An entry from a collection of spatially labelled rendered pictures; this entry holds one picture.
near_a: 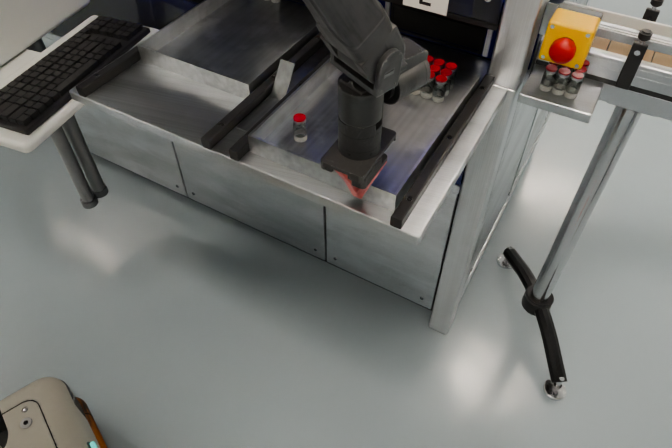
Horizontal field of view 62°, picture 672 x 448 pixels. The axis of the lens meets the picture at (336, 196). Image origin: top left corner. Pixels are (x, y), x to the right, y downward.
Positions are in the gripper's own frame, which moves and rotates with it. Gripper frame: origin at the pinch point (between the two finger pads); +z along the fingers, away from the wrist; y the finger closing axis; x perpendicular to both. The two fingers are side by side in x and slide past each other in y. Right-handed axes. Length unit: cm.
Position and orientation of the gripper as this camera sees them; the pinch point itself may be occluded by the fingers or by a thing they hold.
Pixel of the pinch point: (357, 192)
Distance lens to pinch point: 81.4
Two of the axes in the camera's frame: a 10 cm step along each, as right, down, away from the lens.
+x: -8.7, -3.6, 3.4
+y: 5.0, -6.4, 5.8
